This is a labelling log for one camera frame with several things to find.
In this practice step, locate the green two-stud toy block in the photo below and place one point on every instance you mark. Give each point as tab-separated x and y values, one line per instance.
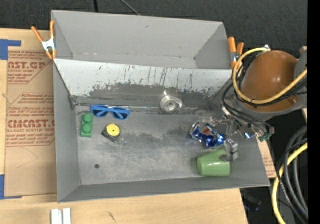
87	124

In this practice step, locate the crumpled blue foil packet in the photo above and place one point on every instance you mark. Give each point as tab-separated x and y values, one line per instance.
212	139

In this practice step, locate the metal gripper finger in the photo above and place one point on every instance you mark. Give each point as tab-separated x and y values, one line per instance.
231	149
208	119

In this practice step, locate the blue sunglasses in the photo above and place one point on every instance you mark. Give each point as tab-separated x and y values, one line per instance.
117	112

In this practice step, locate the brown cardboard board, red print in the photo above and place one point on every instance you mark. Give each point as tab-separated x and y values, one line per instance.
27	143

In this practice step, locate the green cup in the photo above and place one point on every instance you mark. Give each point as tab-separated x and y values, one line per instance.
212	165

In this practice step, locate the small clear glass thing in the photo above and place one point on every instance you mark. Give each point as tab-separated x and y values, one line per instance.
121	142

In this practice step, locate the silver tape roll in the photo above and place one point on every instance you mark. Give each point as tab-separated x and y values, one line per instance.
170	104

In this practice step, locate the yellow and black tape measure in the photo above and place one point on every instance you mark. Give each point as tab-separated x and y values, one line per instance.
112	130

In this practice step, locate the grey metal bin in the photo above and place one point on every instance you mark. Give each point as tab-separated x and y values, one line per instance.
150	143

